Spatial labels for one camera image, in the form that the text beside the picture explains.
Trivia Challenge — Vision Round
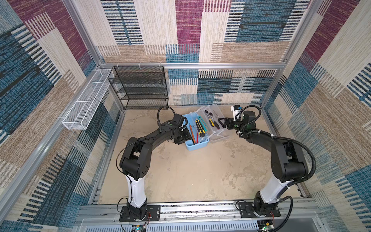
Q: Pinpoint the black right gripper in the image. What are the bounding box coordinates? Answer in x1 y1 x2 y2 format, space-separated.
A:
217 117 246 132

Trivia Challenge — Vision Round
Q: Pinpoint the yellow black ratchet wrench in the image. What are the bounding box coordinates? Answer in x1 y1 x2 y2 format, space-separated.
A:
204 110 215 127

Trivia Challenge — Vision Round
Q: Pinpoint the orange sleeved hex key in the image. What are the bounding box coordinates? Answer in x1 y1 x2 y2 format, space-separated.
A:
189 124 196 145

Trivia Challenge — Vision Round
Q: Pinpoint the black handle screwdriver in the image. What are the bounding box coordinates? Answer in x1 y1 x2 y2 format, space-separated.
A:
208 112 220 130

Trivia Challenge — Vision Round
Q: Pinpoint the blue toolbox with clear lid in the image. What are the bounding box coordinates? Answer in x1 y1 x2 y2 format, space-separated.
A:
184 104 229 151

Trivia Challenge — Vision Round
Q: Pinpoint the yellow black utility knife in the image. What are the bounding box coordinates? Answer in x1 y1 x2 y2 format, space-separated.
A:
195 119 206 138

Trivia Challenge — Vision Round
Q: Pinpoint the teal utility knife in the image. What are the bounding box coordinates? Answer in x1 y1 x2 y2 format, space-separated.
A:
198 116 208 132

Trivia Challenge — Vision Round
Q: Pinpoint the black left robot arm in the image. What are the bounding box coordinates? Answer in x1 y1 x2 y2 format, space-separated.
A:
117 106 192 218

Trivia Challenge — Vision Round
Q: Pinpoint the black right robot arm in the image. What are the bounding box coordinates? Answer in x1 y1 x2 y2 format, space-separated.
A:
218 105 317 217

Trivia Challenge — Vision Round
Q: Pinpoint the black mesh shelf rack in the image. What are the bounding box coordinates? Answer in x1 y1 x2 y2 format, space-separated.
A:
108 66 169 110

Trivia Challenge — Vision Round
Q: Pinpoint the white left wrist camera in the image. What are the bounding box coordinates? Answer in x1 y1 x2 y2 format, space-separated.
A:
172 114 188 130

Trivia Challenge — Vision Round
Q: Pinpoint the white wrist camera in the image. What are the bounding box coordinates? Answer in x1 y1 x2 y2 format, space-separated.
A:
172 114 188 130
231 105 242 119

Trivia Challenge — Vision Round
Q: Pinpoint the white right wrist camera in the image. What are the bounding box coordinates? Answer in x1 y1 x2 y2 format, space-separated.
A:
231 105 242 119

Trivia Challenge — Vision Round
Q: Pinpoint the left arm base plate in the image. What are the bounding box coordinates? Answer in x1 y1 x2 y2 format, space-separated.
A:
119 205 161 222

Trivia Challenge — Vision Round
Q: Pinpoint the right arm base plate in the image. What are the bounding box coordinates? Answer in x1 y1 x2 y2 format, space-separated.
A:
235 200 281 218

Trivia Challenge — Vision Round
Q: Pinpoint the white wire mesh basket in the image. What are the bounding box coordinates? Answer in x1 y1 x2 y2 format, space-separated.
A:
62 69 111 130

